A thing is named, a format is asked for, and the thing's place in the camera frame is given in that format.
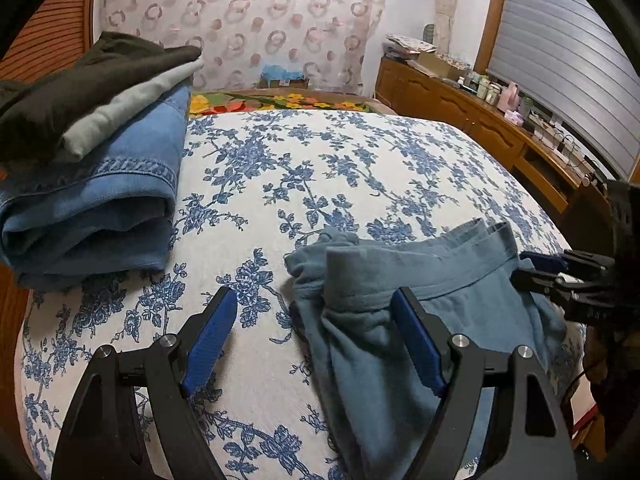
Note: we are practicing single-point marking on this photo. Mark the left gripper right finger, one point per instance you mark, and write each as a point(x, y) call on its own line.
point(526, 437)

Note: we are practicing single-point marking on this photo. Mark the grey window roller shutter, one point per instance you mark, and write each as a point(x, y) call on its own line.
point(562, 54)

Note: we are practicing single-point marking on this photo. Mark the teal blue pants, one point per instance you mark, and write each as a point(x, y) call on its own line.
point(379, 376)

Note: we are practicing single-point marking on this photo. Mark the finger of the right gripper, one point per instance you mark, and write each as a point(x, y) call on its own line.
point(567, 295)
point(572, 262)

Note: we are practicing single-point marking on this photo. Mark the folded blue denim jeans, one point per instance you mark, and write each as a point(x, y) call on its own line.
point(62, 222)

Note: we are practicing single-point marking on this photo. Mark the folded grey garment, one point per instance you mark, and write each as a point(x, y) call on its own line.
point(95, 128)

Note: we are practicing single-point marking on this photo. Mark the cardboard box on sideboard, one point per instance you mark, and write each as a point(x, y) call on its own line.
point(440, 68)

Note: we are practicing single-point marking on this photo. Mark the folded black garment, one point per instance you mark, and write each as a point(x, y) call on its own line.
point(35, 115)

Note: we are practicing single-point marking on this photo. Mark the blue floral white bedspread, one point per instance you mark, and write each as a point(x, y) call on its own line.
point(254, 187)

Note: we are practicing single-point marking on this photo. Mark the pink bottle on sideboard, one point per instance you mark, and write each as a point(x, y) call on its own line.
point(509, 98)

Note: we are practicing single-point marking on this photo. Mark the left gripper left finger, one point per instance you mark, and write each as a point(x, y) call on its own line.
point(101, 437)

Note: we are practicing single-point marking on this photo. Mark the colourful floral blanket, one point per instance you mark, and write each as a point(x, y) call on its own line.
point(217, 103)

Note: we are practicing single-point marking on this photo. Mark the blue item by curtain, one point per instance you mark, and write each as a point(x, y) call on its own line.
point(276, 76)

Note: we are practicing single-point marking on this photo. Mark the brown wooden sideboard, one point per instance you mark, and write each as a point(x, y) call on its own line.
point(565, 196)

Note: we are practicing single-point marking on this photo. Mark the circle patterned sheer curtain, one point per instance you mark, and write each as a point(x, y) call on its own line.
point(323, 40)

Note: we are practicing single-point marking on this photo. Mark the folded patterned cloth on sideboard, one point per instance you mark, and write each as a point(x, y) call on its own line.
point(407, 46)

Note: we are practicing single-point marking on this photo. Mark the brown louvred wooden wardrobe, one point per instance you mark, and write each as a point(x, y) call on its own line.
point(53, 39)

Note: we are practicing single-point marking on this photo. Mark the white bottle on sideboard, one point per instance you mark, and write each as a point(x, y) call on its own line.
point(482, 87)

